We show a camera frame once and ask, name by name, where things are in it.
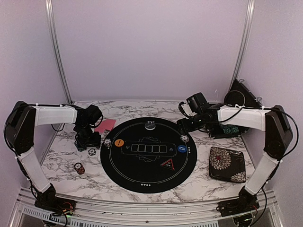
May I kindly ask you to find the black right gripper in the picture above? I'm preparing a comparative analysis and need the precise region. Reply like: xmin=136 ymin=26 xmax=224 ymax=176
xmin=177 ymin=113 xmax=205 ymax=135

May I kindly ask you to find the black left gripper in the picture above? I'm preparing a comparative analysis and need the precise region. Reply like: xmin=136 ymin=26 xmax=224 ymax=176
xmin=75 ymin=123 xmax=100 ymax=150

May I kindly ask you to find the grey poker chip stack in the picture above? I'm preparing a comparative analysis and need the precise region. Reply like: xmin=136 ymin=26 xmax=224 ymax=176
xmin=88 ymin=148 xmax=97 ymax=156

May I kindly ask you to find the orange big blind button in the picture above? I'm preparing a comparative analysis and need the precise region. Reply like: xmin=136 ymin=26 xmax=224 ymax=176
xmin=114 ymin=139 xmax=125 ymax=147

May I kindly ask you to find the blue small blind button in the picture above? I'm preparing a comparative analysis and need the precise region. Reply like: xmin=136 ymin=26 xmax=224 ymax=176
xmin=178 ymin=145 xmax=187 ymax=153

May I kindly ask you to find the black dealer button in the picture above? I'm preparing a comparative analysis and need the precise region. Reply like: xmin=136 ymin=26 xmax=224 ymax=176
xmin=144 ymin=121 xmax=156 ymax=131

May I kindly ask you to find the red triangle all-in marker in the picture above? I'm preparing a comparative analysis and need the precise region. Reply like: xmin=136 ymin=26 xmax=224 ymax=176
xmin=160 ymin=158 xmax=175 ymax=171

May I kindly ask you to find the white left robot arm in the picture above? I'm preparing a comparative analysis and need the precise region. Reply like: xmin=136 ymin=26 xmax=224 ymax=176
xmin=3 ymin=101 xmax=104 ymax=193

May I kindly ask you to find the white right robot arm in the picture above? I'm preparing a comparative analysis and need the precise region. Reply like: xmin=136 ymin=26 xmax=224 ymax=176
xmin=177 ymin=93 xmax=299 ymax=212

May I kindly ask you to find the red playing card deck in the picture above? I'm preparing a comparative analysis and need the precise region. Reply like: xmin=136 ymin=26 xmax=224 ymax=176
xmin=94 ymin=119 xmax=116 ymax=134

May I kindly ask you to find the black poker chip case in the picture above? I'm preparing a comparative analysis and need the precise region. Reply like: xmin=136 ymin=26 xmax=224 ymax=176
xmin=206 ymin=79 xmax=262 ymax=139

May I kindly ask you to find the red poker chip stack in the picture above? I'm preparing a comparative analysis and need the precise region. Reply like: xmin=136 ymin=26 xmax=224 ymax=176
xmin=74 ymin=162 xmax=85 ymax=175

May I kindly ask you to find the floral patterned pouch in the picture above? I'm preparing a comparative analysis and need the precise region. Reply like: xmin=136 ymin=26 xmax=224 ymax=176
xmin=209 ymin=147 xmax=246 ymax=183

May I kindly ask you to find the round black poker mat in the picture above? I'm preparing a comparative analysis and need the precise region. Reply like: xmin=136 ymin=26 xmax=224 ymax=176
xmin=100 ymin=117 xmax=197 ymax=193

